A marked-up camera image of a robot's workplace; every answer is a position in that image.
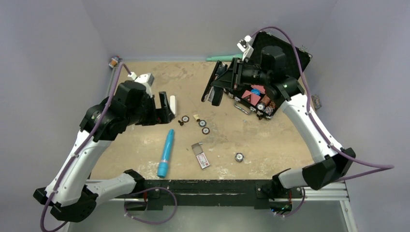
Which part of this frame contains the pink card deck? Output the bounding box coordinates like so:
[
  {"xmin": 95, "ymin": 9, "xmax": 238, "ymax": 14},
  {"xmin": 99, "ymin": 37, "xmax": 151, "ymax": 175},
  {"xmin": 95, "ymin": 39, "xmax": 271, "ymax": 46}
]
[
  {"xmin": 251, "ymin": 85, "xmax": 265, "ymax": 94},
  {"xmin": 241, "ymin": 90, "xmax": 261, "ymax": 106}
]

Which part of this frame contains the blue cylindrical tool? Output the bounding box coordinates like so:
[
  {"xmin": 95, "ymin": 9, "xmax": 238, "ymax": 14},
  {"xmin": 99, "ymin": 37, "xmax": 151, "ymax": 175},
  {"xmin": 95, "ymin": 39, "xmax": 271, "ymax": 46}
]
[{"xmin": 157, "ymin": 129, "xmax": 175, "ymax": 178}]

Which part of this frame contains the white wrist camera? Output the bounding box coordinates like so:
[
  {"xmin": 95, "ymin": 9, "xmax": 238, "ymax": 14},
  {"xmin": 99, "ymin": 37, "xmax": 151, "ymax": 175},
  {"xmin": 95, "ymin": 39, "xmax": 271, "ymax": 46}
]
[
  {"xmin": 236, "ymin": 35, "xmax": 254, "ymax": 60},
  {"xmin": 128, "ymin": 72, "xmax": 155, "ymax": 98}
]

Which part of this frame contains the small patterned object right edge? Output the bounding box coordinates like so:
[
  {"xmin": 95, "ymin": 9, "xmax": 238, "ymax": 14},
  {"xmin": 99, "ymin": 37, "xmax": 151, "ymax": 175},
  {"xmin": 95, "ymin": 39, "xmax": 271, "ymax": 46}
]
[{"xmin": 311, "ymin": 95, "xmax": 322, "ymax": 110}]

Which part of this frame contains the mint green microphone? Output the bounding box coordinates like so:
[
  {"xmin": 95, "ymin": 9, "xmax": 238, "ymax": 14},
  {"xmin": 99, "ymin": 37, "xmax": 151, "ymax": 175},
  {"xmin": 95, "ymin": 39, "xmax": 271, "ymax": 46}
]
[{"xmin": 206, "ymin": 54, "xmax": 243, "ymax": 62}]

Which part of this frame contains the blue dealer button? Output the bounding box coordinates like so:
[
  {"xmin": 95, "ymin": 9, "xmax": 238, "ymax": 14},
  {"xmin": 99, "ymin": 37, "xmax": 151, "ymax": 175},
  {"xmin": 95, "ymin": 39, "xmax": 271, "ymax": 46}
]
[{"xmin": 251, "ymin": 89, "xmax": 261, "ymax": 96}]

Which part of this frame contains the aluminium frame rail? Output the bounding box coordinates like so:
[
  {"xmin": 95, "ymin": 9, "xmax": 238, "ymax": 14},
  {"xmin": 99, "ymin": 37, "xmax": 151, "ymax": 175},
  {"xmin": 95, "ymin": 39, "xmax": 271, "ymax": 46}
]
[{"xmin": 58, "ymin": 62, "xmax": 358, "ymax": 232}]

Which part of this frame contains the staples cardboard box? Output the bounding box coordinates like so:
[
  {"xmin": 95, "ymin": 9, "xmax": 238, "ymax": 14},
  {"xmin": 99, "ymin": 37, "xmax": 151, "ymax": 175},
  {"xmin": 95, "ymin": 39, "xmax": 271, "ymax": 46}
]
[{"xmin": 191, "ymin": 142, "xmax": 210, "ymax": 169}]

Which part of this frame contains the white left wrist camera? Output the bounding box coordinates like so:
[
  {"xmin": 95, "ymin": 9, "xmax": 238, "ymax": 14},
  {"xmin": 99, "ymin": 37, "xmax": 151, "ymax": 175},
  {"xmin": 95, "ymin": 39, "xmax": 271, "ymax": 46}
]
[{"xmin": 128, "ymin": 72, "xmax": 155, "ymax": 98}]

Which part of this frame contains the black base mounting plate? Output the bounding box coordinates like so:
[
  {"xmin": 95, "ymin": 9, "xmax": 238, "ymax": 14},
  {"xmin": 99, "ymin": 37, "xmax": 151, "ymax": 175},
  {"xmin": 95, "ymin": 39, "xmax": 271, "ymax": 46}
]
[{"xmin": 113, "ymin": 179, "xmax": 293, "ymax": 212}]

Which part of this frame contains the teal poker chip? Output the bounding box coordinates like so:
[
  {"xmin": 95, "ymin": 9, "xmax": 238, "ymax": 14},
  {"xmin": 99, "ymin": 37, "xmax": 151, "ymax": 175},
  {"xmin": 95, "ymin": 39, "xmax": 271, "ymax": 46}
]
[{"xmin": 198, "ymin": 120, "xmax": 207, "ymax": 127}]

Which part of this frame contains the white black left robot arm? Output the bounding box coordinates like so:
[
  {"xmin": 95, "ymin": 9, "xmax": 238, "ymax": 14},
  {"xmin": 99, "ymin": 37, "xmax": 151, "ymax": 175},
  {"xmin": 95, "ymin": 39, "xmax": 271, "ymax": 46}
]
[{"xmin": 33, "ymin": 81, "xmax": 176, "ymax": 222}]

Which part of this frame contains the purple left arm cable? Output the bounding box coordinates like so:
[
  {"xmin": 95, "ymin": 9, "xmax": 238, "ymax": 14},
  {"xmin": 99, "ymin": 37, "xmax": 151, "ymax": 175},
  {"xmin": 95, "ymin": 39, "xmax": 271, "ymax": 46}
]
[{"xmin": 40, "ymin": 63, "xmax": 178, "ymax": 232}]

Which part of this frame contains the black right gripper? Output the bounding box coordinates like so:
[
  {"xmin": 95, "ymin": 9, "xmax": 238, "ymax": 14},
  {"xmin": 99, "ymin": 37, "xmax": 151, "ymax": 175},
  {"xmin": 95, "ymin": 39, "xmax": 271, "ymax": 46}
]
[{"xmin": 212, "ymin": 57, "xmax": 271, "ymax": 90}]

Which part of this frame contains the pink card deck lower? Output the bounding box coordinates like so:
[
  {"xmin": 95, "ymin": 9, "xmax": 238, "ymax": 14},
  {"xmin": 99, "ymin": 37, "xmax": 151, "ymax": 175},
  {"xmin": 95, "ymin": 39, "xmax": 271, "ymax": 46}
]
[{"xmin": 241, "ymin": 90, "xmax": 261, "ymax": 106}]

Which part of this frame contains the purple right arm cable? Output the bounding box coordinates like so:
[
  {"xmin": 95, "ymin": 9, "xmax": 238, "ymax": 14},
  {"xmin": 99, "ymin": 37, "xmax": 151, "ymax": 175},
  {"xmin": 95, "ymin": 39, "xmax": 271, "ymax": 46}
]
[{"xmin": 251, "ymin": 26, "xmax": 395, "ymax": 218}]

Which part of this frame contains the white stapler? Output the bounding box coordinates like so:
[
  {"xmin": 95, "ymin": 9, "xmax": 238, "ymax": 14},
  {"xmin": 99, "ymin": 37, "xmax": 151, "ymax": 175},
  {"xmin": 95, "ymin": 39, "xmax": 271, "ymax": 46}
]
[{"xmin": 169, "ymin": 95, "xmax": 176, "ymax": 116}]

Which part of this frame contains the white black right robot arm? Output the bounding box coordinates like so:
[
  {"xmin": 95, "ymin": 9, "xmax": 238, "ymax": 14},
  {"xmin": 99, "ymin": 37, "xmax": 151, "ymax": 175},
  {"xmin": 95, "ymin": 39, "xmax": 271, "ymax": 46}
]
[{"xmin": 202, "ymin": 46, "xmax": 355, "ymax": 197}]

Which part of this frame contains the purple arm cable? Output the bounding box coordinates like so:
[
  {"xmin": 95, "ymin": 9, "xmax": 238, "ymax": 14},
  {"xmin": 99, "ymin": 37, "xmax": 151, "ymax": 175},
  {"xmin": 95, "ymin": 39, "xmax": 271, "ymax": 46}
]
[
  {"xmin": 251, "ymin": 26, "xmax": 395, "ymax": 218},
  {"xmin": 40, "ymin": 63, "xmax": 178, "ymax": 232}
]

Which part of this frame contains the pink card deck upper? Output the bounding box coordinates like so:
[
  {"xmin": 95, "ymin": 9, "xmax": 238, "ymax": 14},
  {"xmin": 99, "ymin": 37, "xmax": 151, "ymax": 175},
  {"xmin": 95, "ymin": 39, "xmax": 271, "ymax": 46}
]
[{"xmin": 251, "ymin": 85, "xmax": 265, "ymax": 94}]

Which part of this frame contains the brown poker chip upper left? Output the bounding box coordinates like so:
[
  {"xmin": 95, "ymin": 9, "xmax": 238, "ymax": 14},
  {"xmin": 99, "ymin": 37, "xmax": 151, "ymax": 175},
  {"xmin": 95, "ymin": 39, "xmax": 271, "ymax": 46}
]
[{"xmin": 181, "ymin": 116, "xmax": 190, "ymax": 123}]

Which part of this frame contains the small colourful toy figure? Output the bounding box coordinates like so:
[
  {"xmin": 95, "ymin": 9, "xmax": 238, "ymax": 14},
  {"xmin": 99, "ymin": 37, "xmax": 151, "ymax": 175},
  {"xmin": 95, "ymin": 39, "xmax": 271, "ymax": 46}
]
[{"xmin": 108, "ymin": 56, "xmax": 122, "ymax": 69}]

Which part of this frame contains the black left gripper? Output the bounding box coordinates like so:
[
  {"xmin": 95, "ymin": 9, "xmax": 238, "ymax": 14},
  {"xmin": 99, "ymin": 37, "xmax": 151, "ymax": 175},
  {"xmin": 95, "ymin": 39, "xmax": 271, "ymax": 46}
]
[{"xmin": 126, "ymin": 91, "xmax": 175, "ymax": 126}]

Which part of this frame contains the black poker chip case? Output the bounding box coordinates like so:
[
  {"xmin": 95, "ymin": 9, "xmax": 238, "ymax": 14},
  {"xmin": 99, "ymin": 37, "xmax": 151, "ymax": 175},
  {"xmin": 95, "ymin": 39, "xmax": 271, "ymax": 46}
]
[{"xmin": 224, "ymin": 31, "xmax": 311, "ymax": 119}]

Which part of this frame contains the small beige block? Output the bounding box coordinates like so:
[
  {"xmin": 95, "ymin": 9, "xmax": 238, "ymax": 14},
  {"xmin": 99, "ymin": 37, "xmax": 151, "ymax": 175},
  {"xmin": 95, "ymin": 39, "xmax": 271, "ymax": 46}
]
[{"xmin": 193, "ymin": 115, "xmax": 200, "ymax": 122}]

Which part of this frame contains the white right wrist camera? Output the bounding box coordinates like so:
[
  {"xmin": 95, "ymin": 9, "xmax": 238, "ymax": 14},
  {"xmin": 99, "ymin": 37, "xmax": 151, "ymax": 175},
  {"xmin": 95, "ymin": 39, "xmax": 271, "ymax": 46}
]
[{"xmin": 236, "ymin": 35, "xmax": 254, "ymax": 60}]

